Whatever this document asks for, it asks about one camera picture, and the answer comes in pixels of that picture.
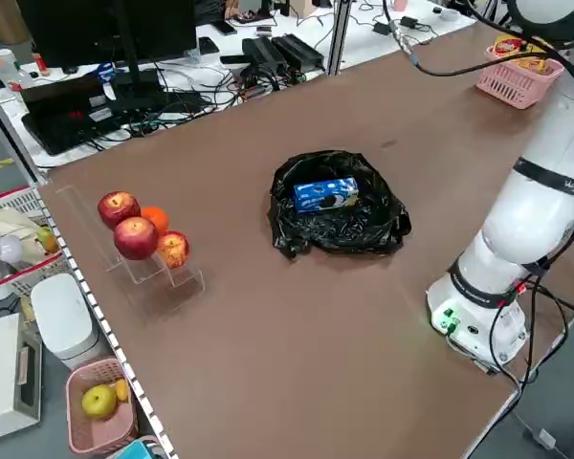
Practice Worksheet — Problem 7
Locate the small white fan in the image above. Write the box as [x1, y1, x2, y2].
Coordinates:
[0, 234, 25, 303]

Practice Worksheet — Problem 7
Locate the black power adapter box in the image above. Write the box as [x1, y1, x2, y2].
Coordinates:
[242, 36, 288, 77]
[271, 33, 326, 73]

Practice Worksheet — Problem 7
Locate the beige cloth bag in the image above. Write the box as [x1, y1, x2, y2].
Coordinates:
[0, 206, 47, 267]

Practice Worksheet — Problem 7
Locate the white square appliance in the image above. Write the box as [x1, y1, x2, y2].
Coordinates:
[0, 313, 43, 444]

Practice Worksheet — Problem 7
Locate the aluminium frame post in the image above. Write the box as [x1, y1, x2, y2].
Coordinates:
[325, 0, 353, 77]
[0, 76, 52, 186]

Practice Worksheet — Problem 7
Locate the teal plastic box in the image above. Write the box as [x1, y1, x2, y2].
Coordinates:
[117, 439, 160, 459]

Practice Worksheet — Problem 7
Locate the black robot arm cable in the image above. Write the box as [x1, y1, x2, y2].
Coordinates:
[381, 0, 574, 307]

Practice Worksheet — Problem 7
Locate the person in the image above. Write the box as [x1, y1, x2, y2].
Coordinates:
[193, 0, 244, 16]

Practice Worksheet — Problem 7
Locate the blue Oreo biscuit box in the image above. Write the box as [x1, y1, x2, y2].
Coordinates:
[293, 177, 360, 214]

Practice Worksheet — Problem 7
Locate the black computer monitor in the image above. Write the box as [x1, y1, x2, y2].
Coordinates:
[16, 0, 198, 69]

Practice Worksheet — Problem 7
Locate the blue white carton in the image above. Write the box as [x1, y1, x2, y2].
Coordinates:
[97, 61, 120, 86]

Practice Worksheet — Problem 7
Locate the pink plastic basket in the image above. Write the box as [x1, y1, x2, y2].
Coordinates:
[475, 45, 566, 110]

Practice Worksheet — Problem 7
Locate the white basket with red rim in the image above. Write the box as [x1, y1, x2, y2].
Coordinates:
[0, 186, 72, 297]

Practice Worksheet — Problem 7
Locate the green yellow fruit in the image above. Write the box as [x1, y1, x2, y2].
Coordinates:
[36, 226, 61, 254]

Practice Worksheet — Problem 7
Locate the black plastic bag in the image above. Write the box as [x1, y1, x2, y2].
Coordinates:
[267, 151, 412, 260]

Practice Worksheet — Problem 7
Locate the dull pink mesh basket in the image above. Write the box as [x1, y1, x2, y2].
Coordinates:
[65, 357, 140, 455]

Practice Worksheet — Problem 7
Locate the white rounded bin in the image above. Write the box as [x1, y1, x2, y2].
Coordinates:
[30, 273, 99, 370]

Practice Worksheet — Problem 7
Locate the brown cardboard box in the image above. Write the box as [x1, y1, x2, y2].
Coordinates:
[288, 0, 318, 19]

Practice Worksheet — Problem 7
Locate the clear plastic bottle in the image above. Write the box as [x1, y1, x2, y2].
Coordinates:
[0, 47, 23, 91]

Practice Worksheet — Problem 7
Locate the black monitor stand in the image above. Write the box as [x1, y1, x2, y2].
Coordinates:
[109, 0, 173, 115]

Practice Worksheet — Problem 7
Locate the black laptop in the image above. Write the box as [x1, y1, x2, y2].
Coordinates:
[19, 75, 131, 157]

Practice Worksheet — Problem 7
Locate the yellow pear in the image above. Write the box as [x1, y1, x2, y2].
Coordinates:
[80, 383, 119, 421]

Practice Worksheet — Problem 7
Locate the clear acrylic stepped fruit stand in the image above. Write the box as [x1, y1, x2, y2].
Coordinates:
[55, 184, 207, 303]

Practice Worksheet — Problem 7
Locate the red yellow streaked apple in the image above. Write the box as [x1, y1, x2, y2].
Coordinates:
[156, 230, 191, 270]

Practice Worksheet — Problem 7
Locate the aluminium table edge rail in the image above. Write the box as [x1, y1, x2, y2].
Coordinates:
[37, 184, 179, 459]

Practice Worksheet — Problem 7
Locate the yellow Nabati wafer box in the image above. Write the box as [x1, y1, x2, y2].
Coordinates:
[493, 36, 559, 74]

